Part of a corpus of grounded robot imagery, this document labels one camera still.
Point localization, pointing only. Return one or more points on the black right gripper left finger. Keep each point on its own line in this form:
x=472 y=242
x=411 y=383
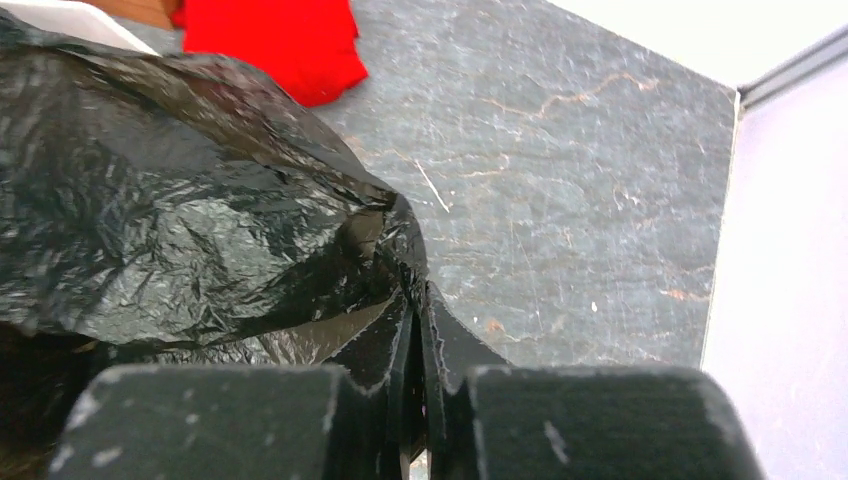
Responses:
x=349 y=418

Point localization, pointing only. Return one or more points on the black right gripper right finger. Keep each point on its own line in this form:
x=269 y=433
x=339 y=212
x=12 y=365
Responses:
x=489 y=419

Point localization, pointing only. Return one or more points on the black plastic trash bag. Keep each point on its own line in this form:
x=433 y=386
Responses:
x=177 y=210

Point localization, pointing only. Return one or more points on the white plastic trash bin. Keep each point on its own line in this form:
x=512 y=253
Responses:
x=76 y=19

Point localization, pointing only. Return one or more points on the red cloth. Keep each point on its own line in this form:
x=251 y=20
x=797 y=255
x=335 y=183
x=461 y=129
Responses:
x=308 y=47

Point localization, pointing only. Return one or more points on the wooden compartment tray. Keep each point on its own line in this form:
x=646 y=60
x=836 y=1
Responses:
x=156 y=13

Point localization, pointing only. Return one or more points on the right aluminium corner post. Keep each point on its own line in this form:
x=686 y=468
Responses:
x=815 y=59

